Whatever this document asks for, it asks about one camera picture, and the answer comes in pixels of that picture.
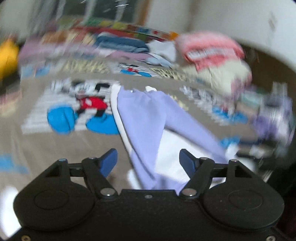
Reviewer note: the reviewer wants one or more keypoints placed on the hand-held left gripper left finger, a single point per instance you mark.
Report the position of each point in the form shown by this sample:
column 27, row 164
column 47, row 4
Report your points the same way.
column 108, row 160

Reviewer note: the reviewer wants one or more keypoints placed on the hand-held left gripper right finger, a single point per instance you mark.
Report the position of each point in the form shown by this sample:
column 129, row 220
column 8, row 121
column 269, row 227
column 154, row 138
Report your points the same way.
column 187, row 161

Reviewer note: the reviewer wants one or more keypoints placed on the cream and purple sequin sweatshirt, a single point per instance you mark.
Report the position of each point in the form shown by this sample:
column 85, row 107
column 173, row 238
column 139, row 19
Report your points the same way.
column 143, row 120

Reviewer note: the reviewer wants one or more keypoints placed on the cartoon mouse printed blanket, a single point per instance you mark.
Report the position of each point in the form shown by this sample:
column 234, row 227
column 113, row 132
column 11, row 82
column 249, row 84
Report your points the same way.
column 34, row 143

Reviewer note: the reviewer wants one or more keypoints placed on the mint green folded garment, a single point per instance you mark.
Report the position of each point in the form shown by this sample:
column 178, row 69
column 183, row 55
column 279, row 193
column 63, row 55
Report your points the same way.
column 253, row 98

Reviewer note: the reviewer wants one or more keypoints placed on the cream quilt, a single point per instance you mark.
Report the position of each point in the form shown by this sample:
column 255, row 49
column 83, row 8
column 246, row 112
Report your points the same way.
column 226, row 74

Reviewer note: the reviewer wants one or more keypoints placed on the white crumpled cloth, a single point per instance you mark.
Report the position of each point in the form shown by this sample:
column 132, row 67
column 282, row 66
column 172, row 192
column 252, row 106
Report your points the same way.
column 163, row 48

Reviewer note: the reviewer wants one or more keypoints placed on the pink rolled quilt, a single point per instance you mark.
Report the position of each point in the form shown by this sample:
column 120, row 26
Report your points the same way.
column 208, row 46

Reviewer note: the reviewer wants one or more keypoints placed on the blue folded blanket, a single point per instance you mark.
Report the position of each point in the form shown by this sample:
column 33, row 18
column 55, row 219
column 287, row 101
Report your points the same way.
column 122, row 44

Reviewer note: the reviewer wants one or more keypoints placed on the purple floral quilt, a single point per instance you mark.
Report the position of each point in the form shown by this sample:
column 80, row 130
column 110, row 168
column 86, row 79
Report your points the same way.
column 46, row 51

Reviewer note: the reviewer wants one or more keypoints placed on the orange object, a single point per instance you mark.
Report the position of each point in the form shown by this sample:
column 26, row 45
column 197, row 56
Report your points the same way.
column 174, row 35

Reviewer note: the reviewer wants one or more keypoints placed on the orange cartoon print pillow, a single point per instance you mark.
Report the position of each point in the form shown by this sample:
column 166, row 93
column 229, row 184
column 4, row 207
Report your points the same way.
column 67, row 38

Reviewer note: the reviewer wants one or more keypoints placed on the colourful picture headboard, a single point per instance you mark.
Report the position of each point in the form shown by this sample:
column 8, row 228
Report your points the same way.
column 115, row 25

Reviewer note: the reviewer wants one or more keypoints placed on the yellow quilted garment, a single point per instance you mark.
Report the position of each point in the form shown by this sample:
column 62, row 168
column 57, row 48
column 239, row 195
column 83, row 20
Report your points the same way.
column 8, row 58

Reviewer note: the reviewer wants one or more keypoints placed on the window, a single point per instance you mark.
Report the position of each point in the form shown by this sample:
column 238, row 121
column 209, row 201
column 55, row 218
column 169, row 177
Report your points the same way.
column 92, row 9

